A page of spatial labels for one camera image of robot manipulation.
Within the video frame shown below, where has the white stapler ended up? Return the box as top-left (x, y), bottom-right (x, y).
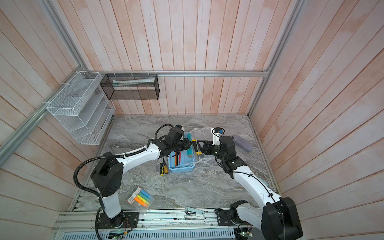
top-left (184, 207), bottom-right (205, 220)

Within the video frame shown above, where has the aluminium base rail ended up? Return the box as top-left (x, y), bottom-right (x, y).
top-left (52, 206), bottom-right (301, 233)

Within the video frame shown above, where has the black mesh wall basket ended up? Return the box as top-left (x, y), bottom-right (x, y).
top-left (100, 73), bottom-right (160, 101)

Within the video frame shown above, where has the lilac fabric glasses case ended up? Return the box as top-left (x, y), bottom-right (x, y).
top-left (233, 135), bottom-right (254, 152)

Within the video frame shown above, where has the black yellow utility knife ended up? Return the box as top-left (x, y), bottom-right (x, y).
top-left (192, 139), bottom-right (205, 158)

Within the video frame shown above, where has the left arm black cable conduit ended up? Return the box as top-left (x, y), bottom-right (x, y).
top-left (73, 123), bottom-right (175, 240)

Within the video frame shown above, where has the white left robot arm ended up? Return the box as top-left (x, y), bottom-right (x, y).
top-left (91, 125), bottom-right (192, 219)

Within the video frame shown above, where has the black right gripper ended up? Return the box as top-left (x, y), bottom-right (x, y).
top-left (197, 139), bottom-right (227, 162)

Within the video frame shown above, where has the highlighter pack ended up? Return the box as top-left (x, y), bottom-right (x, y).
top-left (126, 186), bottom-right (155, 211)

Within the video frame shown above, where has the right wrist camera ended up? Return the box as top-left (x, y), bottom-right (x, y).
top-left (212, 127), bottom-right (225, 145)

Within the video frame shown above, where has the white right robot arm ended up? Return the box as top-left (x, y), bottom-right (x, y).
top-left (195, 136), bottom-right (304, 240)

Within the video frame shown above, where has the white wire mesh shelf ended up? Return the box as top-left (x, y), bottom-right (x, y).
top-left (47, 72), bottom-right (116, 145)

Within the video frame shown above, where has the light blue tool box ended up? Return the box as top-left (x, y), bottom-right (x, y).
top-left (168, 145), bottom-right (195, 174)

